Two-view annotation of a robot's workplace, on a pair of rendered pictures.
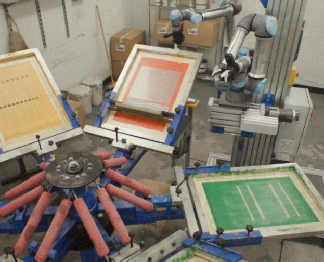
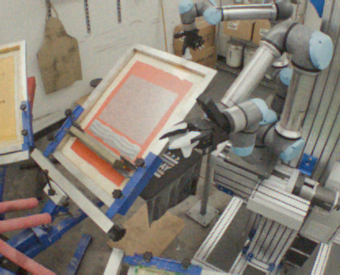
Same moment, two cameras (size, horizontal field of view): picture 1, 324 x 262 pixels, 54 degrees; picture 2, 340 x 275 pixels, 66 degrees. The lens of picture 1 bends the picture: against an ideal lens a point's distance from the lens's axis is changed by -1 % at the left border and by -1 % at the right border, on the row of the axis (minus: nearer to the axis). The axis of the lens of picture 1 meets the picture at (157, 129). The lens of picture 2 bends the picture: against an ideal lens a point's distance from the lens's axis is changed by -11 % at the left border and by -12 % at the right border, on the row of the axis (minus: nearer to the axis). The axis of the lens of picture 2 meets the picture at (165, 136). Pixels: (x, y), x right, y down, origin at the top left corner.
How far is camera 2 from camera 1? 1.28 m
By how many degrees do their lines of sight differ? 17
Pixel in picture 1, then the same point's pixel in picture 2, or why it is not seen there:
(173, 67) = (170, 85)
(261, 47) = (299, 86)
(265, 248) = not seen: outside the picture
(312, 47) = not seen: outside the picture
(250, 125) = (262, 206)
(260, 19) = (301, 34)
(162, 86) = (143, 112)
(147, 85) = (127, 105)
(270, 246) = not seen: outside the picture
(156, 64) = (149, 75)
